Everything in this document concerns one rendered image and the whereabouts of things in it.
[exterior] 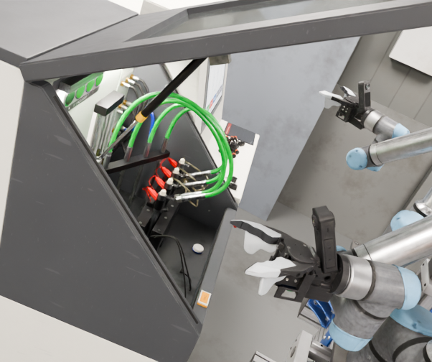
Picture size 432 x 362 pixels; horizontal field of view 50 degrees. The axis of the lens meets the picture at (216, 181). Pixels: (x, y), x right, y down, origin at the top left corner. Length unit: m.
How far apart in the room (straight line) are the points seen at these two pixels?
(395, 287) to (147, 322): 0.69
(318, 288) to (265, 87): 2.70
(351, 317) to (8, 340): 1.04
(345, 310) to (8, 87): 0.84
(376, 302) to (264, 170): 2.73
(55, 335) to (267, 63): 2.50
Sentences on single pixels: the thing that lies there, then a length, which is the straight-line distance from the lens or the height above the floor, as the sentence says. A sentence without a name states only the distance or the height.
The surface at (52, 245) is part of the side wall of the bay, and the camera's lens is 1.27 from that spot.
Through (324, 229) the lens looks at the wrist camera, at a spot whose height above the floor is 1.52.
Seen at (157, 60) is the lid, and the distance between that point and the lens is 0.93.
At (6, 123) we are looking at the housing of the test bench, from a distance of 1.16.
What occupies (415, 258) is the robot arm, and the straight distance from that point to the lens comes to 1.04.
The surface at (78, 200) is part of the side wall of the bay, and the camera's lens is 1.15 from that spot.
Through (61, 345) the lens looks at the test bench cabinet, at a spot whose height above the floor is 0.70.
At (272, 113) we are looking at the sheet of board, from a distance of 3.46.
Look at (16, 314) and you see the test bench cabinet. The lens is 1.50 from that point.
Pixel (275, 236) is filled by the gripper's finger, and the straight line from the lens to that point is 0.83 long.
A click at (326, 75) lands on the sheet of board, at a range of 3.39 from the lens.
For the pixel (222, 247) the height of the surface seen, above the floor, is 0.95.
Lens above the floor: 1.90
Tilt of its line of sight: 29 degrees down
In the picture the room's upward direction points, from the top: 23 degrees clockwise
